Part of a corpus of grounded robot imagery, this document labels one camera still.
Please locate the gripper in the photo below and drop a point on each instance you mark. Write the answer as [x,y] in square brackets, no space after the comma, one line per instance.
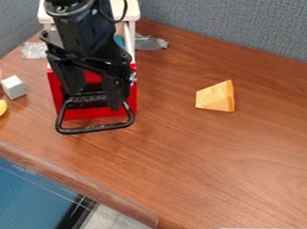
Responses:
[83,35]

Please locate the red drawer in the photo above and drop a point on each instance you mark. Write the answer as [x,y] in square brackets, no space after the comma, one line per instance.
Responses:
[96,112]

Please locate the grey block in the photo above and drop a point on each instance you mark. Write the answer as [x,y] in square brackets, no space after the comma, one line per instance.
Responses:
[14,87]

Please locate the white cabinet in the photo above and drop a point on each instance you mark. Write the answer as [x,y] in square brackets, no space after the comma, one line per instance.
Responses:
[129,8]

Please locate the yellow toy cheese wedge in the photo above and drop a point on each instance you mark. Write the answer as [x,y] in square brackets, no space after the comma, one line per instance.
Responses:
[217,96]

